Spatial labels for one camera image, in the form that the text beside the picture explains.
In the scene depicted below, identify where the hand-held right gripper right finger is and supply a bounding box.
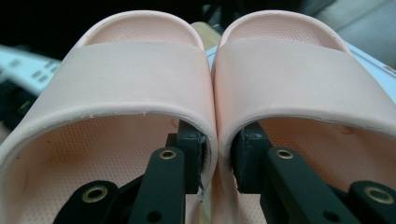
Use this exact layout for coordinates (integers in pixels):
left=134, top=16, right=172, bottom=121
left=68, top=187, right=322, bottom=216
left=230, top=121, right=359, bottom=224

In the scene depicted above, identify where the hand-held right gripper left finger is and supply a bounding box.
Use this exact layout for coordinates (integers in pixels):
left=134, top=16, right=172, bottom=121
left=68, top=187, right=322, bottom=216
left=129, top=119, right=208, bottom=224

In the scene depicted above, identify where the pink slide slipper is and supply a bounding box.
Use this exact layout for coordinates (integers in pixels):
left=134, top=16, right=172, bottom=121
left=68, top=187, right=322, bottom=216
left=211, top=8, right=396, bottom=224
left=0, top=9, right=219, bottom=224

